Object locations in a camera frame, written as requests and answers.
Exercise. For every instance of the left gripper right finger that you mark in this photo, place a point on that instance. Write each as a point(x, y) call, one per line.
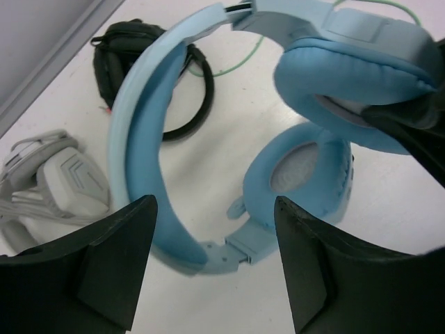
point(338, 283)

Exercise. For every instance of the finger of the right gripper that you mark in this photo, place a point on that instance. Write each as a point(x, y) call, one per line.
point(418, 125)

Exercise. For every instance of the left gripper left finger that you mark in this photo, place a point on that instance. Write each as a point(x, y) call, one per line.
point(88, 281)

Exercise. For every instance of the light blue headphones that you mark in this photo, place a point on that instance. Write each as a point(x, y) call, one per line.
point(335, 64)

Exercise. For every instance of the grey white headphones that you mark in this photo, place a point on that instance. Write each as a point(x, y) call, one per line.
point(47, 178)

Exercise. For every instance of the black headphones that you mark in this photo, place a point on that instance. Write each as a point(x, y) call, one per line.
point(119, 48)

